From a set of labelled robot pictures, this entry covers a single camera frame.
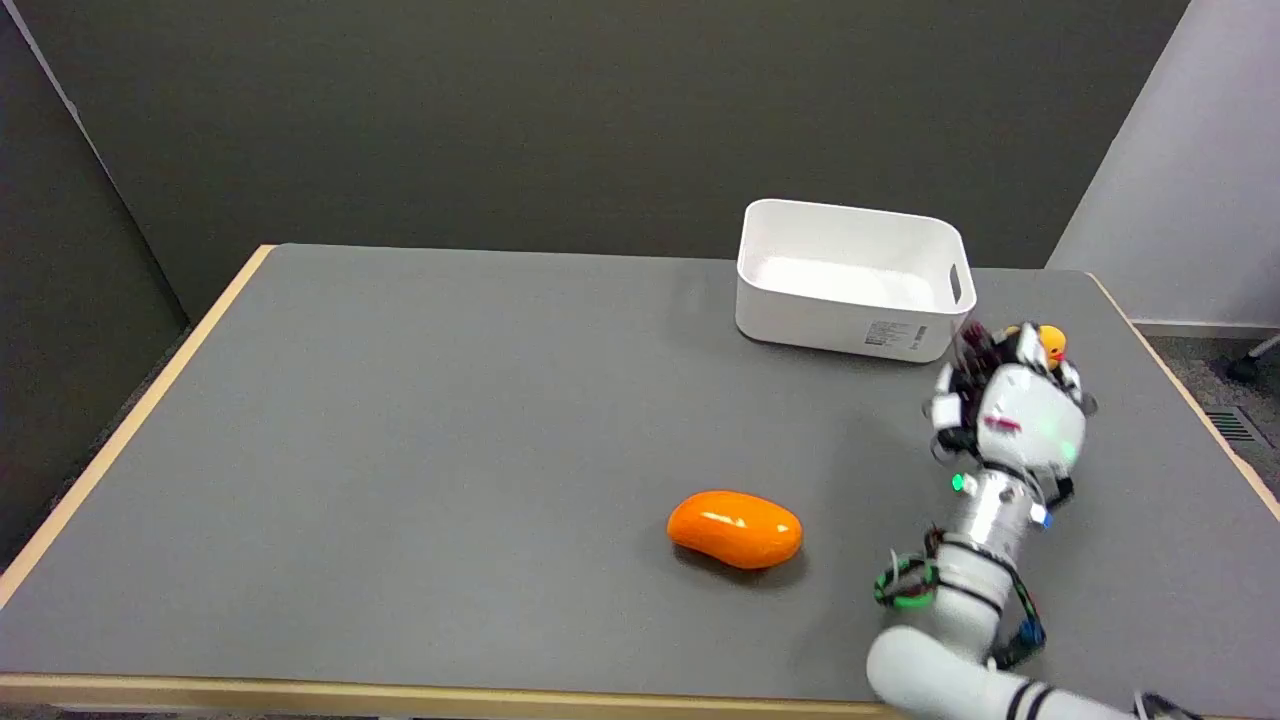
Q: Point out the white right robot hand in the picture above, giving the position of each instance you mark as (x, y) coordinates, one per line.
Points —
(1025, 415)

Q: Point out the dark purple grape bunch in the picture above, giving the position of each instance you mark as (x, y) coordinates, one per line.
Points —
(975, 348)

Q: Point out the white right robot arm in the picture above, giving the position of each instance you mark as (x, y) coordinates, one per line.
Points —
(975, 600)

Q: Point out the white plastic storage box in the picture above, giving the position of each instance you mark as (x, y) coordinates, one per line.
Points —
(850, 280)

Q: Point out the yellow rubber duck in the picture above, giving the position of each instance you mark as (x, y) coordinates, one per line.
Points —
(1051, 344)

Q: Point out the black floor vent grille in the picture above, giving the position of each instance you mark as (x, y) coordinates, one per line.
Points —
(1232, 426)

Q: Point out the black chair caster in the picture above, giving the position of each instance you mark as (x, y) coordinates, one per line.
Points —
(1250, 364)

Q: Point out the orange mango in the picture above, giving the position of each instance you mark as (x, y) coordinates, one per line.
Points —
(735, 529)

